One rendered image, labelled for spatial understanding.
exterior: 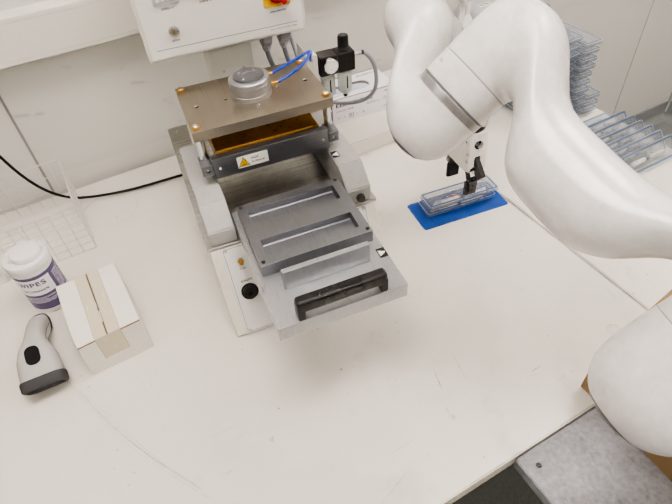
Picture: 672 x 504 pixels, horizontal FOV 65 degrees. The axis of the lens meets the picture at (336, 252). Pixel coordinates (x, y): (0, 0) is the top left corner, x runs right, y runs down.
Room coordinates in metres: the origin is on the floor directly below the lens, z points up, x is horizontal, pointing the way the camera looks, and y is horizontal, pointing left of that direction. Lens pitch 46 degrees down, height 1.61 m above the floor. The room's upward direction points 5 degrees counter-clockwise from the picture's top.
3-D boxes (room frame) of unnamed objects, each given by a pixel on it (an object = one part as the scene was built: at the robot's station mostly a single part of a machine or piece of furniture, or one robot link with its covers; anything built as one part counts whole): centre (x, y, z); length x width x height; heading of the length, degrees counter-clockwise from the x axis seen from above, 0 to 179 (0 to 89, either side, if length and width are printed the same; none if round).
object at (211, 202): (0.83, 0.25, 0.96); 0.25 x 0.05 x 0.07; 18
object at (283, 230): (0.70, 0.05, 0.98); 0.20 x 0.17 x 0.03; 108
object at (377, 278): (0.52, 0.00, 0.99); 0.15 x 0.02 x 0.04; 108
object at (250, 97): (0.98, 0.13, 1.08); 0.31 x 0.24 x 0.13; 108
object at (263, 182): (0.97, 0.15, 0.93); 0.46 x 0.35 x 0.01; 18
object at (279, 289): (0.65, 0.04, 0.97); 0.30 x 0.22 x 0.08; 18
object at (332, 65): (1.13, -0.03, 1.05); 0.15 x 0.05 x 0.15; 108
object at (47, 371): (0.62, 0.59, 0.79); 0.20 x 0.08 x 0.08; 26
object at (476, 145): (0.97, -0.31, 0.94); 0.10 x 0.08 x 0.11; 17
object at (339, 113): (1.39, -0.08, 0.83); 0.23 x 0.12 x 0.07; 111
